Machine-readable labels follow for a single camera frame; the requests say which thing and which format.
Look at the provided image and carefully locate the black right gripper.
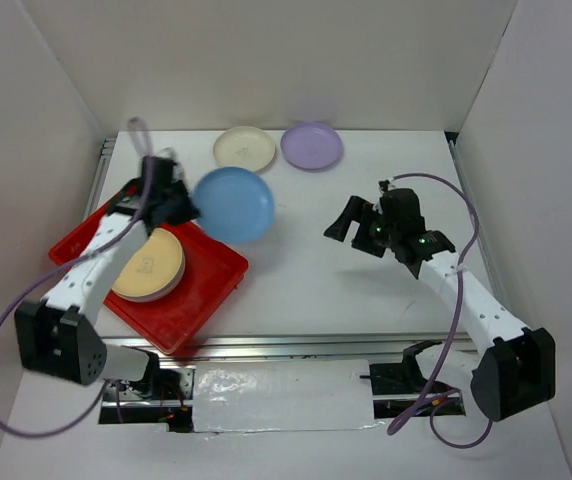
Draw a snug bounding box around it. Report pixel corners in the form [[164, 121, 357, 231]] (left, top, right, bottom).
[[324, 195, 400, 258]]

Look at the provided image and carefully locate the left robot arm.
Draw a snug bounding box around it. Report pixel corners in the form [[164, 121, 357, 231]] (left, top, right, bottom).
[[14, 148, 199, 399]]

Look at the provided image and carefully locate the aluminium front rail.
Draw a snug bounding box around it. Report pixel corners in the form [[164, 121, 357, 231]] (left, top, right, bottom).
[[95, 333, 472, 361]]

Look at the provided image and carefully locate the cream plate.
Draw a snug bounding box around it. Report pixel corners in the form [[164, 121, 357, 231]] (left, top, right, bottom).
[[212, 126, 277, 172]]

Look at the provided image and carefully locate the blue plate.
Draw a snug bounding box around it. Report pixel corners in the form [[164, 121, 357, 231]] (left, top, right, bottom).
[[192, 167, 275, 244]]

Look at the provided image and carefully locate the orange plate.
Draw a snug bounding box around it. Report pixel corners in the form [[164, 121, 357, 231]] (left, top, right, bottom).
[[112, 228, 186, 303]]

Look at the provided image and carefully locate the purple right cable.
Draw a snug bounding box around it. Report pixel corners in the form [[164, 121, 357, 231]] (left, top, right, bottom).
[[386, 172, 495, 450]]

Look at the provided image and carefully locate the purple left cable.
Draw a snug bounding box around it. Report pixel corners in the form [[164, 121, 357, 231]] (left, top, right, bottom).
[[0, 117, 155, 439]]

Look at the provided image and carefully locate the red plastic bin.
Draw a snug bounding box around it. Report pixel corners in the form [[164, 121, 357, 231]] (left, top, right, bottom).
[[43, 206, 248, 355]]

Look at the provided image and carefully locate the purple plate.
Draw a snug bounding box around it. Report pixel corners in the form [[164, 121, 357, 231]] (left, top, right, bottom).
[[280, 122, 344, 171]]

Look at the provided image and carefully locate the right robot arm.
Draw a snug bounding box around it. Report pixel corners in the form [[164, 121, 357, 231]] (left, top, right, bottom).
[[324, 188, 556, 422]]

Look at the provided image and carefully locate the white foil-edged panel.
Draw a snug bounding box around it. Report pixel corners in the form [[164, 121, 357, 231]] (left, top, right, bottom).
[[192, 360, 376, 433]]

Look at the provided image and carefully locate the purple cable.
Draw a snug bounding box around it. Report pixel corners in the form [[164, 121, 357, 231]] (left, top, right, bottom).
[[386, 172, 495, 450], [0, 117, 155, 439]]

